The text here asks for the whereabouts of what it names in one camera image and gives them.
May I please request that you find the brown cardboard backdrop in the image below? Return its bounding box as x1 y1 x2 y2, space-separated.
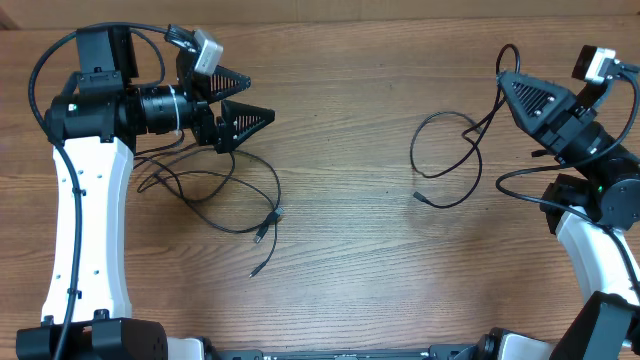
1 0 639 30

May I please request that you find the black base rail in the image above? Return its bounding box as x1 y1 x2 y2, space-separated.
215 344 489 360

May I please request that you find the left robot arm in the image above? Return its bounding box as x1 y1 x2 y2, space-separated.
16 22 275 359

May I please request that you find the black USB cable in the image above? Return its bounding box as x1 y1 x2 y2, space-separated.
409 43 522 210
133 142 285 279

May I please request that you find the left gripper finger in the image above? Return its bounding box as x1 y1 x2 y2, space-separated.
214 100 275 153
208 65 251 103

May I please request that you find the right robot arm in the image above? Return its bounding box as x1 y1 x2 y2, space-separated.
477 70 639 359

